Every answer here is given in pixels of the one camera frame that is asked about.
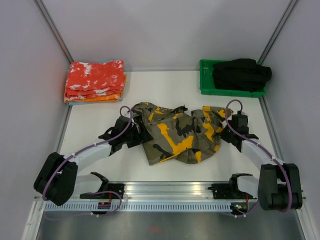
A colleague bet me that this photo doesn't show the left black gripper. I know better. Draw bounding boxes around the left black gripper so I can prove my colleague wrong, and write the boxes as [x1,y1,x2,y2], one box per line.
[121,121,153,149]

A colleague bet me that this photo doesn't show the camouflage yellow green trousers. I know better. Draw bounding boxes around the camouflage yellow green trousers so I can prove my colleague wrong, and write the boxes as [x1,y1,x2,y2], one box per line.
[131,102,233,166]

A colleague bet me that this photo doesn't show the black trousers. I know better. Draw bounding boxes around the black trousers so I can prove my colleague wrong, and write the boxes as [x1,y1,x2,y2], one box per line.
[212,58,272,93]

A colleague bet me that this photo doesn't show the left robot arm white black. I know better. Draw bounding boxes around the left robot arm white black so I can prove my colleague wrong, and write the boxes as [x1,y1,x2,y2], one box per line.
[33,116,153,206]

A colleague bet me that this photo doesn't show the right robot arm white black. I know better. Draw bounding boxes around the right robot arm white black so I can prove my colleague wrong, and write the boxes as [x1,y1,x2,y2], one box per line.
[220,111,303,212]

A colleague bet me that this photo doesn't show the orange folded trousers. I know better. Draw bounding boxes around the orange folded trousers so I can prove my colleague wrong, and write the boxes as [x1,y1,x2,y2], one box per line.
[64,74,127,103]

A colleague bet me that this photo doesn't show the red white folded trousers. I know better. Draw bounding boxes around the red white folded trousers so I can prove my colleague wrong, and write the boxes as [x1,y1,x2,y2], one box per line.
[64,59,126,100]

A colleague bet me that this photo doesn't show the green plastic tray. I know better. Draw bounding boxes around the green plastic tray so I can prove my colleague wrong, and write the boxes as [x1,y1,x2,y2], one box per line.
[199,59,267,98]

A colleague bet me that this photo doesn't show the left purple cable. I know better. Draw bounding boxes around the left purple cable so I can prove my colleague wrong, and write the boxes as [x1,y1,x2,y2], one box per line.
[41,105,135,202]

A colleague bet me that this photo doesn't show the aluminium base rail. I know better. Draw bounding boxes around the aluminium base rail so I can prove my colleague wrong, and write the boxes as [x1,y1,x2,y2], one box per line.
[33,181,307,202]

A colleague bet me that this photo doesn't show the white slotted cable duct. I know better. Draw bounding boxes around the white slotted cable duct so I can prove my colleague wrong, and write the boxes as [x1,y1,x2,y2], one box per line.
[44,201,232,212]

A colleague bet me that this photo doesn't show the right corner aluminium post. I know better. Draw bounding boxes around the right corner aluminium post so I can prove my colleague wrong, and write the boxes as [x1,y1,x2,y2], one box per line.
[258,0,299,64]

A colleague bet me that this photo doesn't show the corner aluminium post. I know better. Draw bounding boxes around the corner aluminium post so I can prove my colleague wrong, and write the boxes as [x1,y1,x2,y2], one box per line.
[258,0,299,64]
[33,0,74,64]

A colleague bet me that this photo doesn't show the left corner aluminium post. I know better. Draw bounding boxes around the left corner aluminium post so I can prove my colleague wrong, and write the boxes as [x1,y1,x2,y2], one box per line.
[33,0,74,64]

